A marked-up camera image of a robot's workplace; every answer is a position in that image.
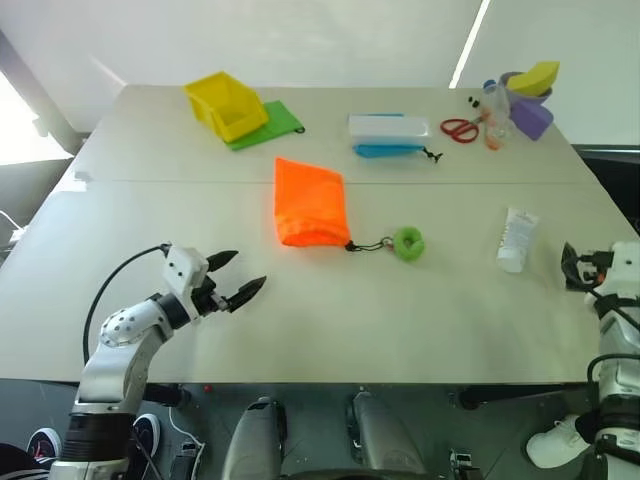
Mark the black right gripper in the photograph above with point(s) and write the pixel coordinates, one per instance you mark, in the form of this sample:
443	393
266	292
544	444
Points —
592	270

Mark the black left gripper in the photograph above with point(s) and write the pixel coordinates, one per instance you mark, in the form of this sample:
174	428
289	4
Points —
210	297

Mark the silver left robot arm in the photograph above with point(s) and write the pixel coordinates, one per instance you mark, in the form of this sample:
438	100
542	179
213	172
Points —
117	350

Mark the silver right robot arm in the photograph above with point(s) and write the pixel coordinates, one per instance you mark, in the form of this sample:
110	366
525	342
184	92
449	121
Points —
617	345

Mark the white squeeze tube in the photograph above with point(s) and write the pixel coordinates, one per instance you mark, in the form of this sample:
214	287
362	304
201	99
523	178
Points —
517	235

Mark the dark chair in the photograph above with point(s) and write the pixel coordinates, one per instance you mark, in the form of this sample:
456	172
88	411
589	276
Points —
612	175

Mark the black table leg foot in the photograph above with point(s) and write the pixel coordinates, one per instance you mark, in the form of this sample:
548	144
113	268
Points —
482	398
167	396

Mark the purple foam block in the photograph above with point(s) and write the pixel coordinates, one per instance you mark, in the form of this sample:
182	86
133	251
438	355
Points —
532	120

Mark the grey rounded robot leg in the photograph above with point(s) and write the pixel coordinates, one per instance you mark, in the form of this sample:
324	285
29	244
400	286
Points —
380	440
252	440

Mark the clear plastic bottle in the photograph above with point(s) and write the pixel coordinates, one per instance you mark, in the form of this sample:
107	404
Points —
500	107

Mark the white sneaker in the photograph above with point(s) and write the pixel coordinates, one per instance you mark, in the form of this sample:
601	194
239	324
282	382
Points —
555	442

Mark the yellow plastic bin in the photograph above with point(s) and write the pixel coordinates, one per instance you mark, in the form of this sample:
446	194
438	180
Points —
227	100

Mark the black sneaker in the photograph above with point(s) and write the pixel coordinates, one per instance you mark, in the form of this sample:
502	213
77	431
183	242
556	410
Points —
147	435
42	447

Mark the black power strip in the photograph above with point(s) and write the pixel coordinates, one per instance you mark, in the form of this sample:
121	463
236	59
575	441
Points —
184	462

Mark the white and blue case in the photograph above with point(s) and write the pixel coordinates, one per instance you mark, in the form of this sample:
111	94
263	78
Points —
385	150

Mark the white plastic box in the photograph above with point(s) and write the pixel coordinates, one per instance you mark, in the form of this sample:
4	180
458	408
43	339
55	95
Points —
387	127

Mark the white light strip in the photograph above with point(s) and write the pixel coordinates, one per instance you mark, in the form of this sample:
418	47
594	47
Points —
470	45

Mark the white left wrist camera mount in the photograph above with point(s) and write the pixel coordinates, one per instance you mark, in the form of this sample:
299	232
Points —
182	267

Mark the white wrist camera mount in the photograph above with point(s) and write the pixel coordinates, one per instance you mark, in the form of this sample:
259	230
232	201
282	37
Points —
625	270
182	267

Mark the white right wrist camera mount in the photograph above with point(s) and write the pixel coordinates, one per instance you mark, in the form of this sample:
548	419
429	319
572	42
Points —
625	270

